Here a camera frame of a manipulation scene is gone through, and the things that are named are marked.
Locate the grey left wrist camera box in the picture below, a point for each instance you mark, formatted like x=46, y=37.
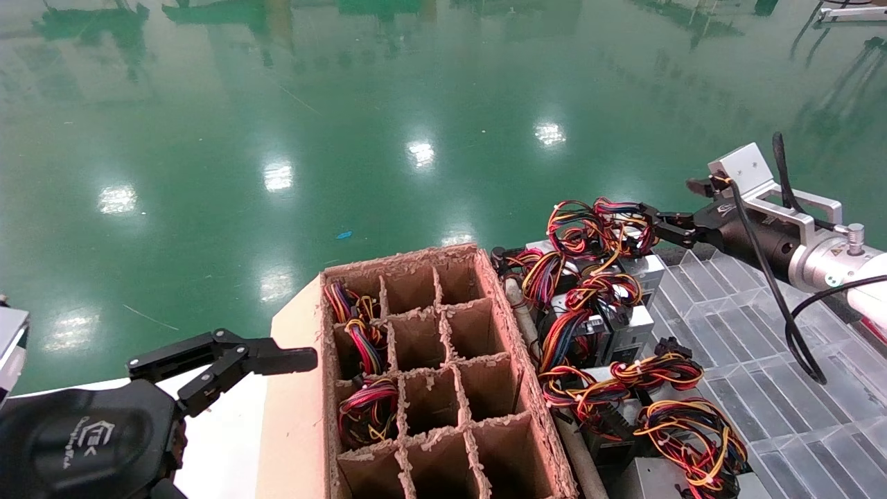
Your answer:
x=10, y=346

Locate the white metal rack frame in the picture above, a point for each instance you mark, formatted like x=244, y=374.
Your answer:
x=852, y=12

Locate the red and white label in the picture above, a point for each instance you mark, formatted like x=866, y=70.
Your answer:
x=874, y=329

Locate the clear acrylic divider tray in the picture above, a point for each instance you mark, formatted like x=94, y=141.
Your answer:
x=734, y=360

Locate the brown cardboard divider box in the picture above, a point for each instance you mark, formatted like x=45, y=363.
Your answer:
x=298, y=416

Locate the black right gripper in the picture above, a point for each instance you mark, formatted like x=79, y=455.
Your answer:
x=762, y=242

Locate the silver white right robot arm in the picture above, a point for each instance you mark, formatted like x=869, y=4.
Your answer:
x=831, y=267

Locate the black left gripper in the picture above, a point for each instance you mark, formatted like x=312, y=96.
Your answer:
x=76, y=443

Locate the black pipe end knob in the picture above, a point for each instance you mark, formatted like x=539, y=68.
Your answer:
x=499, y=258

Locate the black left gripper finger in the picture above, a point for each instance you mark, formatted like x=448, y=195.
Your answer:
x=284, y=360

